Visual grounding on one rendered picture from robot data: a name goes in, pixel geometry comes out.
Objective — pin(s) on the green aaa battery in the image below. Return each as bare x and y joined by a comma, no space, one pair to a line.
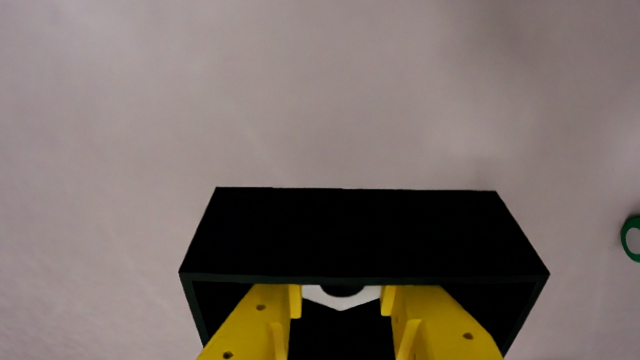
630,238

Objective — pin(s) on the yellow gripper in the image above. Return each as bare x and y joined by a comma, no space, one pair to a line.
427,324

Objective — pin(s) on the grey hex nut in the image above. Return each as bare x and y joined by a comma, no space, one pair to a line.
341,297

